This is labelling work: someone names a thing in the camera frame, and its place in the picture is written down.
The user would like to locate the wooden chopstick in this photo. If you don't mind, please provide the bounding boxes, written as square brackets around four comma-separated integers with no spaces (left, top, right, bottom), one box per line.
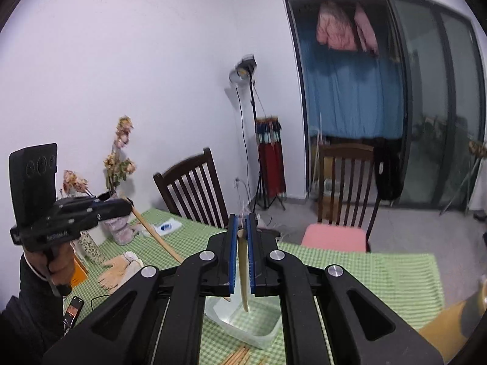
[221,345,250,365]
[237,229,249,312]
[122,196,184,264]

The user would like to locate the left hand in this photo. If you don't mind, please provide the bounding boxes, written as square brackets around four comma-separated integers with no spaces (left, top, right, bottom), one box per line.
[24,243,75,286]

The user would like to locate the dried twig bouquet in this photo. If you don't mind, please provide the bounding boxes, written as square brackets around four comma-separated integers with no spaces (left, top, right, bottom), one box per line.
[62,170,93,197]

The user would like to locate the white knit glove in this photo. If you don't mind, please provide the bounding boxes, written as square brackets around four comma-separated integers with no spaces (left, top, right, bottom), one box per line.
[109,251,144,293]

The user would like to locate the floral slim vase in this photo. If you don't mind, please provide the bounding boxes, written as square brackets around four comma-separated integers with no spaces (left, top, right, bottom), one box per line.
[79,231,105,265]

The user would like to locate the beige knit glove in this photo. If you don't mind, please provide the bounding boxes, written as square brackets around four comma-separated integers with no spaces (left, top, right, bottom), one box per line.
[97,255,130,293]

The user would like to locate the green checkered tablecloth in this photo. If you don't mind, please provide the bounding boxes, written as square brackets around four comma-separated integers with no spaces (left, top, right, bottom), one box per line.
[44,215,443,364]

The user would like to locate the pink textured vase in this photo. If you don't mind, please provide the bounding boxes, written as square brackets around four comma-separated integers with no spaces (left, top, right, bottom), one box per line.
[102,216,135,245]

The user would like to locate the yellow thermos jug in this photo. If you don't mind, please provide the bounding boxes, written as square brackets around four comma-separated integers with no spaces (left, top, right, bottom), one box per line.
[419,279,486,364]

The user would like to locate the black smartphone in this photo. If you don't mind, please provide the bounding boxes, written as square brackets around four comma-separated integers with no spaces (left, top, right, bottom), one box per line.
[64,296,84,334]

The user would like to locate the white tissue packet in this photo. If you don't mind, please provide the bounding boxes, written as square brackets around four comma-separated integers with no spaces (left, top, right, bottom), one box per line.
[154,217,182,236]

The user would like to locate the pink seat cushion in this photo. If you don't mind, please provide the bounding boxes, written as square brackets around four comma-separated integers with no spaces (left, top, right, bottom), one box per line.
[301,223,366,253]

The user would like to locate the dried rose bouquet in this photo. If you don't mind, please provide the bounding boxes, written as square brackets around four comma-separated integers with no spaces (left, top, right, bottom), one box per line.
[104,115,136,194]

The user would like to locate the clear plastic container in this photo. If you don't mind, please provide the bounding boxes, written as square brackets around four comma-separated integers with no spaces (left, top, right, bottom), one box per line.
[205,295,282,349]

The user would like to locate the dark wooden chair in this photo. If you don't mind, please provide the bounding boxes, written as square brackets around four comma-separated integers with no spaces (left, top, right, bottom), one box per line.
[153,148,229,228]
[318,143,380,253]

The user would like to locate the dark wooden chair far side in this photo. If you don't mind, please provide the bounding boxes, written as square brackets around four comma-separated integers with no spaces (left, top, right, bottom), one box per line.
[318,143,380,253]

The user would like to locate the black garment on chair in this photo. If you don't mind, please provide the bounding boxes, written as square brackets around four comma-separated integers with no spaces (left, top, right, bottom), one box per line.
[373,138,404,202]

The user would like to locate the folding drying rack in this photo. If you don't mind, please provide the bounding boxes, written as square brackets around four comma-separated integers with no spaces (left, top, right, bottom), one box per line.
[439,140,486,216]

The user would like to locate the blue curtain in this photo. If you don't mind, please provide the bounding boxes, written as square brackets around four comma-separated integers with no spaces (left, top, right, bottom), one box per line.
[297,19,405,139]

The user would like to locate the studio lamp on stand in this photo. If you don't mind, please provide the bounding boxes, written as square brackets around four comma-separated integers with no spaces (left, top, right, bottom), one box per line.
[229,54,286,210]

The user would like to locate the dark sliding glass door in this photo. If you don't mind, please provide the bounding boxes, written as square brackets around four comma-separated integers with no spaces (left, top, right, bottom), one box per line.
[284,0,486,209]

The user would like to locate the pink hanging garment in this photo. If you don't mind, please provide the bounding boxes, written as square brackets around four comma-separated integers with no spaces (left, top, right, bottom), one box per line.
[354,3,379,57]

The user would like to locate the pink jacket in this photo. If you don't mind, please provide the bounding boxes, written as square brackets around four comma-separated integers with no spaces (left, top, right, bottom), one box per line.
[316,1,357,51]

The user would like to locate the black charging cable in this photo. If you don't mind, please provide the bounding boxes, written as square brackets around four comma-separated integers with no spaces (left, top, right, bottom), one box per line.
[89,295,112,311]

